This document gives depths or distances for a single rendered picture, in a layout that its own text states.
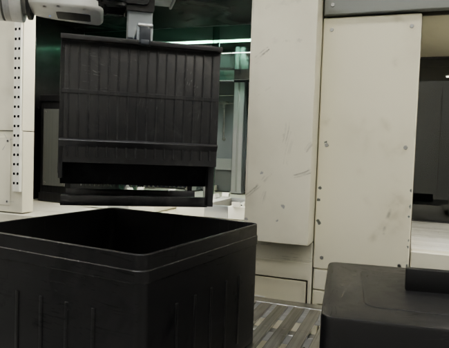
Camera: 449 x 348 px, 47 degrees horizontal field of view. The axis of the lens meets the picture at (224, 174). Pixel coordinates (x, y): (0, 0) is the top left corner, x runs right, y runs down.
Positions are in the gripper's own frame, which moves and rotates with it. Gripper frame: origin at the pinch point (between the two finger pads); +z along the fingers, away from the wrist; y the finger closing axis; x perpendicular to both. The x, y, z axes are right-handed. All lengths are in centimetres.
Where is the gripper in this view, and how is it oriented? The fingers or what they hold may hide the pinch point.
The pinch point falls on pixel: (139, 3)
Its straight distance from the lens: 80.9
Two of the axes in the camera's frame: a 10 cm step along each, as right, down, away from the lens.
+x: 0.4, -10.0, -0.5
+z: 9.7, 0.3, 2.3
